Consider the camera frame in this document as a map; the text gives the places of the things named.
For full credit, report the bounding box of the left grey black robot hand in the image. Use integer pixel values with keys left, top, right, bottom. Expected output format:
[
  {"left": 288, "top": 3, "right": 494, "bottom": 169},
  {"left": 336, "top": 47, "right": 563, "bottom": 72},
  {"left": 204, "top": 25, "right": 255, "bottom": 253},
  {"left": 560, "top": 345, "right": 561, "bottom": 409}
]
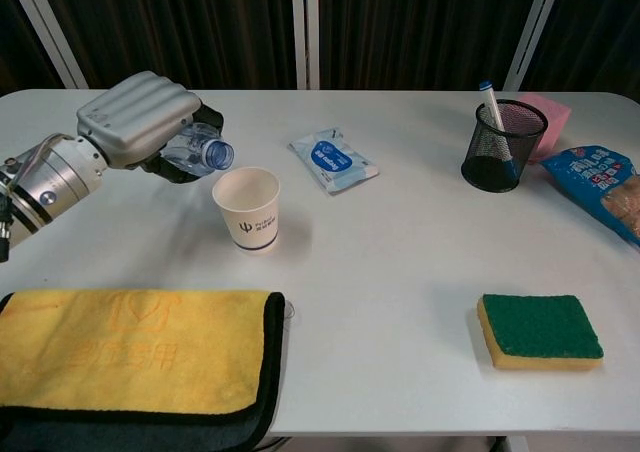
[{"left": 75, "top": 70, "right": 225, "bottom": 185}]

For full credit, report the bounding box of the clear plastic water bottle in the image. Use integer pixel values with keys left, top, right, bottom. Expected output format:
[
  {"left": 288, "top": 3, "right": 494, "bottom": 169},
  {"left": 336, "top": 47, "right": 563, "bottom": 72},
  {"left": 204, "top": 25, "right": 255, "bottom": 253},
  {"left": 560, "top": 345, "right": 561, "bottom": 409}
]
[{"left": 163, "top": 121, "right": 236, "bottom": 177}]

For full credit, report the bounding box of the white paper cup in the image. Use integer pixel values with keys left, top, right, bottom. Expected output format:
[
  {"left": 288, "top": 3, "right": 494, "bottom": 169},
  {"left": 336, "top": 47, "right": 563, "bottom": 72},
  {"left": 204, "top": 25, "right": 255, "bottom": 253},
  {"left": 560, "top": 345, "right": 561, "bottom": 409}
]
[{"left": 211, "top": 166, "right": 282, "bottom": 254}]

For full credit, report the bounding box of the dark pleated curtain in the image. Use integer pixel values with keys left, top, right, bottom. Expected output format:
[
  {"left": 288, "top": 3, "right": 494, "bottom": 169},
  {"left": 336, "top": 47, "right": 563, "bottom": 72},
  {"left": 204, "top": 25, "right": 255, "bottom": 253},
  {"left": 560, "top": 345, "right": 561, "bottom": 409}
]
[{"left": 0, "top": 0, "right": 640, "bottom": 96}]

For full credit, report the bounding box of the blue wet wipes pack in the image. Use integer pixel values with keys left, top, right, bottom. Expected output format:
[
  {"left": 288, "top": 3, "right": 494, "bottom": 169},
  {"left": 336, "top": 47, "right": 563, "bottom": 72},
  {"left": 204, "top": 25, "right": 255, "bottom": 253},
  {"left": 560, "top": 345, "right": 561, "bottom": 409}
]
[{"left": 288, "top": 126, "right": 380, "bottom": 196}]

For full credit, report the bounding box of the yellow black microfiber cloth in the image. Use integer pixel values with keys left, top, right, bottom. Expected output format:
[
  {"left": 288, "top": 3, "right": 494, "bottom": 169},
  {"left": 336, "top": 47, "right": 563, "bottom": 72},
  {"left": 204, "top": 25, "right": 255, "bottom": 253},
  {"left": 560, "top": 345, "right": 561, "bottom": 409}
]
[{"left": 0, "top": 288, "right": 287, "bottom": 452}]

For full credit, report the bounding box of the white blue marker pen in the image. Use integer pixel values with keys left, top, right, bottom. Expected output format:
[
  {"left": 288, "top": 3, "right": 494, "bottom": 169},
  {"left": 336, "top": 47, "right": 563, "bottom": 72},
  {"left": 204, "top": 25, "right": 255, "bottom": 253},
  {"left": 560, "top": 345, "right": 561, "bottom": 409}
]
[{"left": 478, "top": 81, "right": 517, "bottom": 181}]

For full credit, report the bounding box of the black mesh pen holder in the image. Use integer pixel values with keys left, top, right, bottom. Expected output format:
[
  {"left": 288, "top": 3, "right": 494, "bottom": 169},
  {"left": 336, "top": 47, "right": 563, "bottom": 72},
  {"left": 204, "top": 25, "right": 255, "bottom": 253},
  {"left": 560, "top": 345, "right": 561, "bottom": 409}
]
[{"left": 460, "top": 98, "right": 550, "bottom": 193}]

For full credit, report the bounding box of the pink sponge block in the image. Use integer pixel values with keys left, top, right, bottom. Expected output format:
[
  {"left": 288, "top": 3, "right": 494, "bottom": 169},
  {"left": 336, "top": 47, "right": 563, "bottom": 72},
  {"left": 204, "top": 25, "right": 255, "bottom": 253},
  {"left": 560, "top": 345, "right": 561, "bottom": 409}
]
[{"left": 515, "top": 91, "right": 573, "bottom": 165}]

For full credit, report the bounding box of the green yellow scouring sponge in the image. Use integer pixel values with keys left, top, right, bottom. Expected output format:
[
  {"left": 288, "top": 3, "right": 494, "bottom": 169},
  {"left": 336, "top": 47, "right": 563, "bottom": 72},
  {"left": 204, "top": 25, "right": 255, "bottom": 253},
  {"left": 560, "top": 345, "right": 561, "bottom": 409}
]
[{"left": 475, "top": 293, "right": 605, "bottom": 372}]

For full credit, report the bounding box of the blue snack bag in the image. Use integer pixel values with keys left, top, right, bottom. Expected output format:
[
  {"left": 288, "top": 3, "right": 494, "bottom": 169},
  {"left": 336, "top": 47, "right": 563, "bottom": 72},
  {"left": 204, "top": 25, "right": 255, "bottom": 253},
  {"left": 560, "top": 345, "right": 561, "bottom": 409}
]
[{"left": 538, "top": 144, "right": 640, "bottom": 248}]

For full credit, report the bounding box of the white slanted frame bar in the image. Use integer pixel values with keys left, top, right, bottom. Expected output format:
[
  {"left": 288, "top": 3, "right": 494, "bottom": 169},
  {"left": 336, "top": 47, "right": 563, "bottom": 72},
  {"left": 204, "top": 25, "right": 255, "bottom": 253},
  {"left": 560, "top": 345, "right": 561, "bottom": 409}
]
[
  {"left": 502, "top": 0, "right": 569, "bottom": 92},
  {"left": 3, "top": 0, "right": 90, "bottom": 90}
]

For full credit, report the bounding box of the white vertical frame post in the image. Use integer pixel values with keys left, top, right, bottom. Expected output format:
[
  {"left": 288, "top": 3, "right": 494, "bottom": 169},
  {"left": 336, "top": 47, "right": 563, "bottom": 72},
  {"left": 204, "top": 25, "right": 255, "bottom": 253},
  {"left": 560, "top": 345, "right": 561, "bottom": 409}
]
[{"left": 291, "top": 0, "right": 321, "bottom": 91}]

